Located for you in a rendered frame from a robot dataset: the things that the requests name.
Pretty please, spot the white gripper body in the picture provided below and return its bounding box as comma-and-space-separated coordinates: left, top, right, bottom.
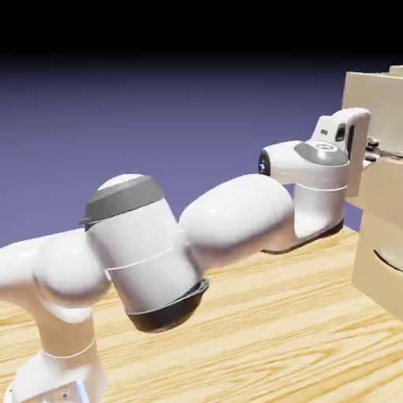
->
338, 107, 372, 198

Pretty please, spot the tall light wooden drawer front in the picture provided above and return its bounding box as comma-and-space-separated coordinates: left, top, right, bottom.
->
341, 71, 403, 226

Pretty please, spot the light wooden cabinet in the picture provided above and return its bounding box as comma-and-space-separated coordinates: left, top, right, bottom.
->
341, 64, 403, 316

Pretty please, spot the short light wooden drawer front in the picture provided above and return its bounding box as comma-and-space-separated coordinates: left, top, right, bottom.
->
351, 205, 403, 316

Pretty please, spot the curved shiny metal drawer handle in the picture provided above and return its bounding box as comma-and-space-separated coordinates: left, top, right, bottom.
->
372, 244, 403, 273

